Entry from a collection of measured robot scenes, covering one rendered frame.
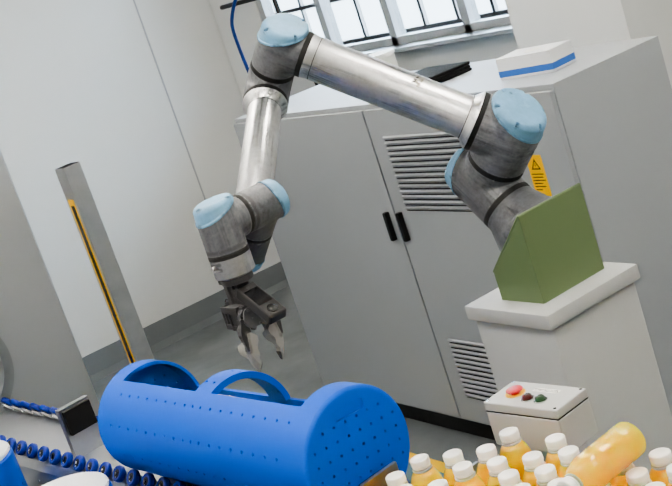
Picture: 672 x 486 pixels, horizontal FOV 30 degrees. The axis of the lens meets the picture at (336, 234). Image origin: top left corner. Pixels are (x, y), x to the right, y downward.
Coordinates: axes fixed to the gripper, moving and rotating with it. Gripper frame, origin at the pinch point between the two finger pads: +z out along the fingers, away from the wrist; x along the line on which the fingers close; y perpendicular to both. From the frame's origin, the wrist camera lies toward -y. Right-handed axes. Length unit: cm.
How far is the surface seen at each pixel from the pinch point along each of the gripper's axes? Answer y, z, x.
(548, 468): -67, 20, -7
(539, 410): -50, 19, -24
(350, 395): -20.8, 7.6, -2.4
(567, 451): -66, 20, -13
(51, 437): 138, 37, -1
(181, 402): 28.9, 8.7, 8.8
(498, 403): -38.8, 18.7, -24.4
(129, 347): 124, 19, -29
